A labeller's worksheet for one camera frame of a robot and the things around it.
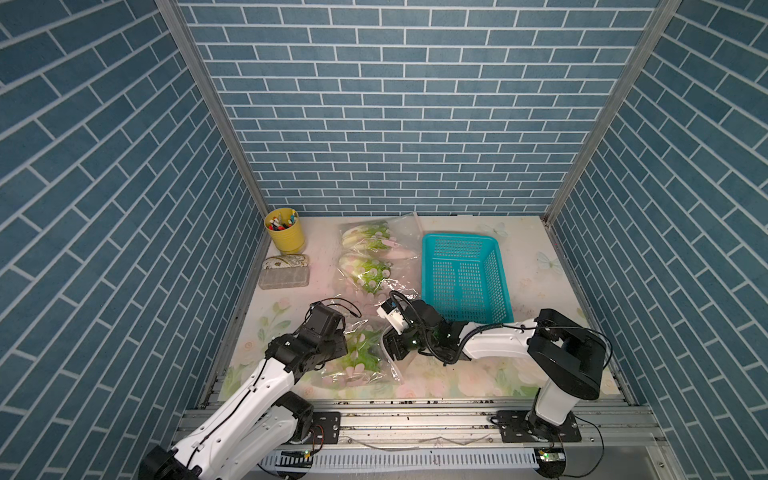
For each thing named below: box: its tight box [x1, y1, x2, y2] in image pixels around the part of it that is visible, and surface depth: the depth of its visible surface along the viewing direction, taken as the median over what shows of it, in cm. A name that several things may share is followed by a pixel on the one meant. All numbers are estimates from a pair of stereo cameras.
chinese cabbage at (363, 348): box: [340, 330, 383, 371], surface depth 78 cm
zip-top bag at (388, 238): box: [338, 212, 421, 261], surface depth 107 cm
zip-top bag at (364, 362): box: [316, 319, 404, 386], surface depth 77 cm
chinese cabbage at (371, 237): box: [342, 222, 399, 252], surface depth 107 cm
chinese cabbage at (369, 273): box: [339, 254, 392, 294], surface depth 98 cm
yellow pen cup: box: [264, 207, 305, 255], surface depth 105 cm
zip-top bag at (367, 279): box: [336, 251, 422, 308], surface depth 98 cm
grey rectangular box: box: [259, 266, 310, 290], surface depth 101 cm
